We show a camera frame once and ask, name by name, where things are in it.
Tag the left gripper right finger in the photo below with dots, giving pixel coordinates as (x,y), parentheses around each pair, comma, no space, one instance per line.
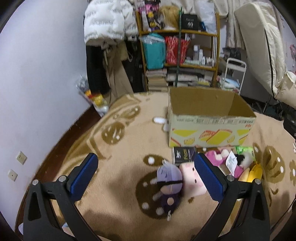
(252,221)

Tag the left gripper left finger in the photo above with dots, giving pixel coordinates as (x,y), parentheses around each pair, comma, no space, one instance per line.
(40,221)

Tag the yellow plush toy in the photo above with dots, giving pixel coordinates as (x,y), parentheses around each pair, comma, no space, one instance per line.
(249,175)

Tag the white-haired blindfolded plush doll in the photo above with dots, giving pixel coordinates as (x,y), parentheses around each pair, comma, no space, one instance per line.
(170,183)

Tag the black white plush toy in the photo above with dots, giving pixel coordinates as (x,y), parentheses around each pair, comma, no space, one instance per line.
(244,160)

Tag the pink cube plush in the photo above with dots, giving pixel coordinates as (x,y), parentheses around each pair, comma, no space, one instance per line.
(192,182)

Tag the pink white plush toy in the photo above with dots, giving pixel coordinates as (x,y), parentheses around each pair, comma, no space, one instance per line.
(218,158)

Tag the green snack packet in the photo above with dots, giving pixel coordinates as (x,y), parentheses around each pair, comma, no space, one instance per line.
(241,150)

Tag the open cardboard box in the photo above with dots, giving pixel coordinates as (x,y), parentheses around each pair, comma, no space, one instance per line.
(207,117)

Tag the plastic bag of toys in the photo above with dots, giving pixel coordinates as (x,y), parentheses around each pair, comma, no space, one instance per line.
(97,100)

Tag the white rolling cart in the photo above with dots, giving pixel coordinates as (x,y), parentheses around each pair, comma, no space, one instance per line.
(233,77)

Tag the stack of books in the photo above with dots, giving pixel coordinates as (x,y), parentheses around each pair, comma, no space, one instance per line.
(157,80)

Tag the wooden bookshelf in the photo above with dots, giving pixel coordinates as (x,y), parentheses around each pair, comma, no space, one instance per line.
(214,49)

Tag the beige hanging coat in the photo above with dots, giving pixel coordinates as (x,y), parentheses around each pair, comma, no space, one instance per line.
(116,75)

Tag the white curtain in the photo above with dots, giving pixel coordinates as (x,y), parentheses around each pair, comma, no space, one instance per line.
(226,10)

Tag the cream folded mattress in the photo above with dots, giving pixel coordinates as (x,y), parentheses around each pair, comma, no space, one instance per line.
(265,53)

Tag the red patterned gift bag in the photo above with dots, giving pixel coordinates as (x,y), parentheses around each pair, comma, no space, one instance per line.
(172,46)

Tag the teal bag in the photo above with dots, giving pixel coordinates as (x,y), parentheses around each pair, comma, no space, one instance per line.
(154,50)

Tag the black box with 40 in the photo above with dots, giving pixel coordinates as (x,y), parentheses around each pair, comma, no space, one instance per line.
(189,22)

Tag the white puffer jacket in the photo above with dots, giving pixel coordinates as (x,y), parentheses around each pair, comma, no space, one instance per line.
(109,22)

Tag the blonde wig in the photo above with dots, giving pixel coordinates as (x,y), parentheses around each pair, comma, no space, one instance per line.
(170,16)

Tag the green pole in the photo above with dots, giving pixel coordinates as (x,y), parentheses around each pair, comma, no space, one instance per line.
(179,47)

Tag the colourful anime bag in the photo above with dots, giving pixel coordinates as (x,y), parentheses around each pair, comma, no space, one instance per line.
(149,12)

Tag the white wall outlet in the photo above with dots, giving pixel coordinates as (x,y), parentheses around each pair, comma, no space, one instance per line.
(12,175)
(21,157)

